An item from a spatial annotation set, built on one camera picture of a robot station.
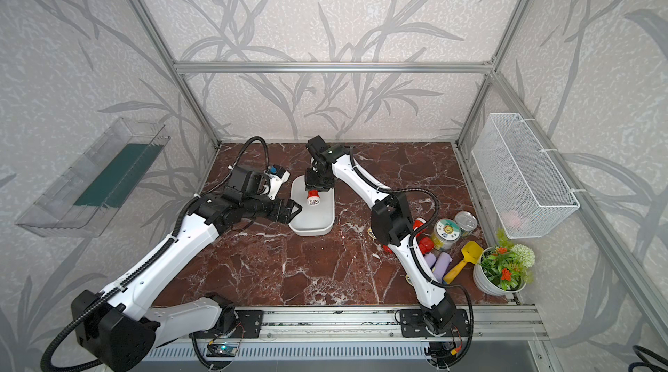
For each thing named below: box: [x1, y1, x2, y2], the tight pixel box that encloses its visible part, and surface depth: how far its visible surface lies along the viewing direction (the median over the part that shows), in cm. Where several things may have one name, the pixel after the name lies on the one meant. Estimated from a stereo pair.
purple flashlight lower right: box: [432, 252, 454, 284], surface depth 85 cm
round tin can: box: [454, 210, 479, 238], surface depth 91 cm
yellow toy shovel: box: [442, 240, 484, 286], surface depth 86 cm
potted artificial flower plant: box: [473, 228, 536, 297], surface depth 72 cm
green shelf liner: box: [73, 143, 164, 208], surface depth 67 cm
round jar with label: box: [431, 218, 462, 251], surface depth 86 cm
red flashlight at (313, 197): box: [306, 189, 321, 207], surface depth 91 cm
